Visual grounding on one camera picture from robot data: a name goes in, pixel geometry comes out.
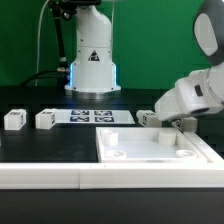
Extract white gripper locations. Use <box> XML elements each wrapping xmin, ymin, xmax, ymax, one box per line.
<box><xmin>155</xmin><ymin>69</ymin><xmax>224</xmax><ymax>121</ymax></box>

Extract white square tabletop part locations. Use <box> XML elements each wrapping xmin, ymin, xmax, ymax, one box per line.
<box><xmin>96</xmin><ymin>127</ymin><xmax>208</xmax><ymax>163</ymax></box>

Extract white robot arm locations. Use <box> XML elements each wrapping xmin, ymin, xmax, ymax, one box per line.
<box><xmin>66</xmin><ymin>0</ymin><xmax>224</xmax><ymax>121</ymax></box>

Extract white L-shaped obstacle fence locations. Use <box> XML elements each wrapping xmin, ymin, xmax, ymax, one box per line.
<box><xmin>0</xmin><ymin>133</ymin><xmax>224</xmax><ymax>189</ymax></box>

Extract white sheet with fiducial tags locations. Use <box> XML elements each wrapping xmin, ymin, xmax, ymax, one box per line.
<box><xmin>56</xmin><ymin>109</ymin><xmax>134</xmax><ymax>124</ymax></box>

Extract black cable bundle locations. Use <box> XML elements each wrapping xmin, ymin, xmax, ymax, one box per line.
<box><xmin>20</xmin><ymin>69</ymin><xmax>72</xmax><ymax>88</ymax></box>

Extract white cable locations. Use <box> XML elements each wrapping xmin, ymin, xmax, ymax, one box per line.
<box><xmin>34</xmin><ymin>0</ymin><xmax>51</xmax><ymax>88</ymax></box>

